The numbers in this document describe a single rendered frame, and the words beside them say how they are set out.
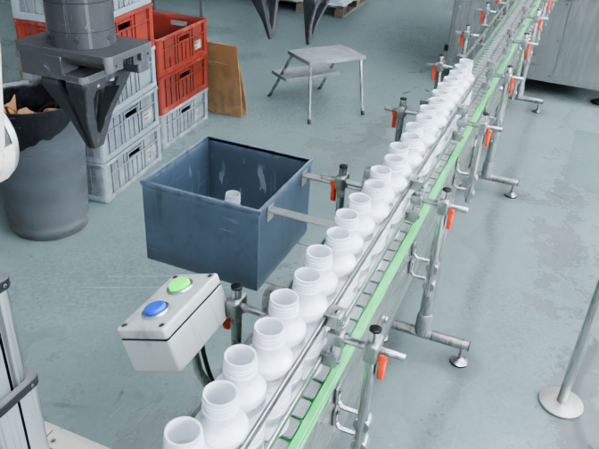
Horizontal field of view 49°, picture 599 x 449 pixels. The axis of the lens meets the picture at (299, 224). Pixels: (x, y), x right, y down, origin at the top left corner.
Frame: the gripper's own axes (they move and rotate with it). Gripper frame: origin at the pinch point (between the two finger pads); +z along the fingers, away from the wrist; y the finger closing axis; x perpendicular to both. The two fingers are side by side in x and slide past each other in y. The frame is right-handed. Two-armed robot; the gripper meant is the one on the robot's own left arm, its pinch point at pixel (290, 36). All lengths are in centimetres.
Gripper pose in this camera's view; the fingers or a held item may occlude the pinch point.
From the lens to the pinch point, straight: 102.5
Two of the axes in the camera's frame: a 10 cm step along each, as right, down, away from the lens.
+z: -0.3, 8.6, 5.1
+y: -9.2, -2.3, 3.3
